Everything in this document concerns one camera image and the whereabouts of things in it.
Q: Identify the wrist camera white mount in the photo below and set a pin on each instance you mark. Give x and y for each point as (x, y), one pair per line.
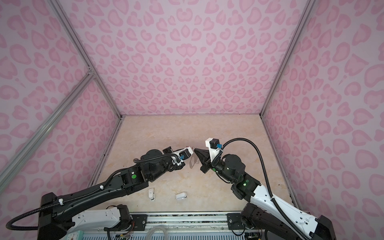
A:
(214, 147)
(181, 155)

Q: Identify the aluminium frame post left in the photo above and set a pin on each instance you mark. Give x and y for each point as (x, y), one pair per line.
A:
(79, 46)

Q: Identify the aluminium corner frame post right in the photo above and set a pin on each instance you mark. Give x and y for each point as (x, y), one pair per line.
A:
(310, 7)

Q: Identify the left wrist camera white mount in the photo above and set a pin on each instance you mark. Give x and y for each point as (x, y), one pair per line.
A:
(181, 155)

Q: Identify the white stapler left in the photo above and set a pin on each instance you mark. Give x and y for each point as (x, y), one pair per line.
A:
(151, 194)

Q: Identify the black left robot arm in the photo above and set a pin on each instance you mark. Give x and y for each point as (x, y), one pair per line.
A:
(56, 217)

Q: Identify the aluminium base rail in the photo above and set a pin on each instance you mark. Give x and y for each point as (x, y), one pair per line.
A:
(122, 221)

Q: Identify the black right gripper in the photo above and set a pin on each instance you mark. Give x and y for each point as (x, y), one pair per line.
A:
(204, 155)

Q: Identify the aluminium diagonal frame bar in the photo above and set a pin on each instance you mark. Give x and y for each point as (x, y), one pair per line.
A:
(23, 155)

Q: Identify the white stapler right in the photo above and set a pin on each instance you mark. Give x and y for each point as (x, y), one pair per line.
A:
(181, 196)

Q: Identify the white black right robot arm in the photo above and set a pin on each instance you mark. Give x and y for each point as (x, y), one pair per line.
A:
(263, 211)

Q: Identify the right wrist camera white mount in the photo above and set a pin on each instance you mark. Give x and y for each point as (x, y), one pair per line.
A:
(214, 147)

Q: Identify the white stapler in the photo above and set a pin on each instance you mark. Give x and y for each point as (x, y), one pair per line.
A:
(181, 196)
(151, 194)

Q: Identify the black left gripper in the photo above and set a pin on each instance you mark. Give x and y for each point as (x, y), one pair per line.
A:
(167, 151)

